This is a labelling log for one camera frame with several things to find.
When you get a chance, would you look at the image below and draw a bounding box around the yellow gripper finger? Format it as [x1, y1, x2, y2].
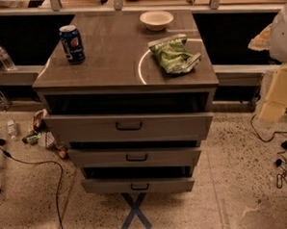
[258, 64, 287, 123]

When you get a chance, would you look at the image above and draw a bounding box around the green jalapeno chip bag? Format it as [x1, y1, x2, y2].
[147, 34, 201, 74]

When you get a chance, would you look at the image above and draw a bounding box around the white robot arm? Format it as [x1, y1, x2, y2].
[258, 8, 287, 123]

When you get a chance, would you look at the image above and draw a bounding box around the blue pepsi can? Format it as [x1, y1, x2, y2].
[59, 25, 86, 64]

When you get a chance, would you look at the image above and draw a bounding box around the crumpled snack bag on floor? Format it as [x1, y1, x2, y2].
[31, 109, 48, 132]

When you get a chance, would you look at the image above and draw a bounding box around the white paper bowl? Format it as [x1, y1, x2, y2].
[140, 11, 173, 31]

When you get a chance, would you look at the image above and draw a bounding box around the grey drawer cabinet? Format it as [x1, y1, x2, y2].
[28, 5, 225, 201]

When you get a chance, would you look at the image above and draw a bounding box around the middle grey drawer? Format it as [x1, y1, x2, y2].
[68, 147, 201, 168]

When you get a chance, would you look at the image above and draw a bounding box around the grey drawer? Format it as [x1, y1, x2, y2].
[68, 147, 201, 168]
[82, 177, 195, 194]
[45, 112, 213, 142]

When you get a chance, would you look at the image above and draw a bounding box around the blue tape cross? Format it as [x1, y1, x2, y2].
[121, 192, 152, 229]

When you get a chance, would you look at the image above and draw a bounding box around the bottom grey drawer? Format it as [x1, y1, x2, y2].
[82, 177, 195, 194]

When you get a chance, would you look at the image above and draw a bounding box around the top grey drawer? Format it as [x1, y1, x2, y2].
[45, 112, 213, 142]

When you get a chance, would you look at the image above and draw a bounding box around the white cup on floor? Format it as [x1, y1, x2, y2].
[38, 132, 55, 148]

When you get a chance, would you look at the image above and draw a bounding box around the small bottle on floor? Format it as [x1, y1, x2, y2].
[7, 119, 18, 140]

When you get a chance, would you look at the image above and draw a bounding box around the clear water bottle on ledge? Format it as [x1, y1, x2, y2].
[0, 45, 16, 70]

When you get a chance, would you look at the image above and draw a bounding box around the black cable right floor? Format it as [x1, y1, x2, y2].
[248, 112, 287, 144]

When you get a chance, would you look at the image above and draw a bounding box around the black cable floor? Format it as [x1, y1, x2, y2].
[0, 131, 67, 229]
[248, 112, 287, 144]

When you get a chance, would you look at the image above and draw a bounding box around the black cable left floor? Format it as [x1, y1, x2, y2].
[0, 131, 67, 229]

